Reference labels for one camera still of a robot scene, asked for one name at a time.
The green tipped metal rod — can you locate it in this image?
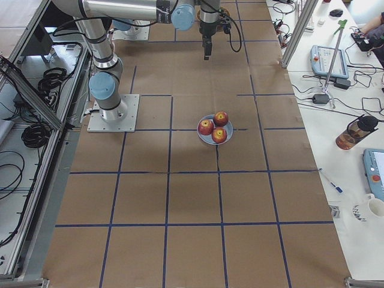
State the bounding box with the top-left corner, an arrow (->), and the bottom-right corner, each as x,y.
322,19 -> 347,95

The black power adapter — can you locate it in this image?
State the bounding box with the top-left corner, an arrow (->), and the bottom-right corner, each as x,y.
312,94 -> 330,104

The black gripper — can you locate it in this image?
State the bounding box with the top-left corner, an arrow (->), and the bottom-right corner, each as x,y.
199,0 -> 221,61

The red apple plate back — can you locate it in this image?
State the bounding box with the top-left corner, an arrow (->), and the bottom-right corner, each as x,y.
213,111 -> 229,127

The red apple plate left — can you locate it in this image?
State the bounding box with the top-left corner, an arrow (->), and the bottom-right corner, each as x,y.
197,119 -> 214,136

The white mug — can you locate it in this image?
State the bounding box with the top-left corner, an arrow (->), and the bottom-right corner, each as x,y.
352,193 -> 383,222

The red apple plate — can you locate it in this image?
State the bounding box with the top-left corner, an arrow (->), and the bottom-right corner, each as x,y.
197,119 -> 214,136
213,111 -> 229,127
211,127 -> 227,144

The blue teach pendant lower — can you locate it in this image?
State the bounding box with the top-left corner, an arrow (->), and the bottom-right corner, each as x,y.
363,149 -> 383,200

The aluminium side frame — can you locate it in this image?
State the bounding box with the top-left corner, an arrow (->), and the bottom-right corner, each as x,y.
1,1 -> 88,281

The blue white pen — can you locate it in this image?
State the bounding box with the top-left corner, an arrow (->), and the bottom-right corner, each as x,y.
319,168 -> 343,193

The blue teach pendant upper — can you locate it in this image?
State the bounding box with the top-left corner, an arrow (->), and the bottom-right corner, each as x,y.
310,45 -> 349,79

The red apple plate front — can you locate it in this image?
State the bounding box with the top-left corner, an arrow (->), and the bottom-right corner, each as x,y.
211,127 -> 227,144

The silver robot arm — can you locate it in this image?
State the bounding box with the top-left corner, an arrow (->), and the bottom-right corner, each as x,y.
54,1 -> 220,122

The glass bottle black lid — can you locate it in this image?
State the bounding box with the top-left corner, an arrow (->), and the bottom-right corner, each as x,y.
335,116 -> 379,150

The black computer mouse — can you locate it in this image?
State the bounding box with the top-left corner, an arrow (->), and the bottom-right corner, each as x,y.
329,8 -> 343,17

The coiled black cable bundle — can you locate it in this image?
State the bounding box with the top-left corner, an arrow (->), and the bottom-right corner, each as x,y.
21,121 -> 52,150

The blue teach pendant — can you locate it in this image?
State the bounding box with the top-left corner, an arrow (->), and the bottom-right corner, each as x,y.
363,149 -> 383,200
310,45 -> 349,79

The aluminium frame post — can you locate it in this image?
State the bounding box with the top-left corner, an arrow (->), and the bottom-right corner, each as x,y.
280,0 -> 317,68

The small metal clip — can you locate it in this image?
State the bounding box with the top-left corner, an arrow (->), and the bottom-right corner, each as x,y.
329,205 -> 341,218

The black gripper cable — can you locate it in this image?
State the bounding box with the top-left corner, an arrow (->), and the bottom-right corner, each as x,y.
200,0 -> 243,53

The light blue plate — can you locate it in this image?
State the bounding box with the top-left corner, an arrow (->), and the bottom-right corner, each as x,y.
197,115 -> 233,145

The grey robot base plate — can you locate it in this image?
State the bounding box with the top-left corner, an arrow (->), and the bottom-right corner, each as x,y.
87,94 -> 140,133

